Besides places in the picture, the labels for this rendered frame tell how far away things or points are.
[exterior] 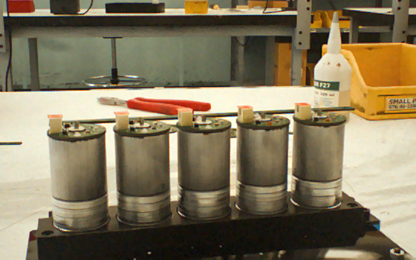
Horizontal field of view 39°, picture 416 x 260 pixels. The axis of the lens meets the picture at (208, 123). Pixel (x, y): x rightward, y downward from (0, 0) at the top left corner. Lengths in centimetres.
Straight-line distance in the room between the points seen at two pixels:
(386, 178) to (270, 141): 15
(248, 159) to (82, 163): 7
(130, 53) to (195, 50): 51
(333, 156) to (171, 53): 442
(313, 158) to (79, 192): 11
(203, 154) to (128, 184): 4
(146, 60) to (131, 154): 443
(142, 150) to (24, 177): 17
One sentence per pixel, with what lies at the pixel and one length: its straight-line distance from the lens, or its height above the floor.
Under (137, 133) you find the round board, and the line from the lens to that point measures 25.
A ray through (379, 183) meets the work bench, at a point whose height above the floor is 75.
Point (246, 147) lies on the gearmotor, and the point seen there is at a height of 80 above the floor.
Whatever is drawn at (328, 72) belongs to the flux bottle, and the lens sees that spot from 53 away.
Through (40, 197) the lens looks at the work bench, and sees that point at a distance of 37.
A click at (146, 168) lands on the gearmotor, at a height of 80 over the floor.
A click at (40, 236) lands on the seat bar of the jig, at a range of 26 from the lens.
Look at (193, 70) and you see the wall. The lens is 470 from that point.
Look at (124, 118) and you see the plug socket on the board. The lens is 25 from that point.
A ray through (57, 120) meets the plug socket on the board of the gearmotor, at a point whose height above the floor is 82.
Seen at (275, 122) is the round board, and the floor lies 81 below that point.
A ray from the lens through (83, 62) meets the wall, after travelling 471.
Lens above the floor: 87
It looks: 13 degrees down
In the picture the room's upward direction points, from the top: straight up
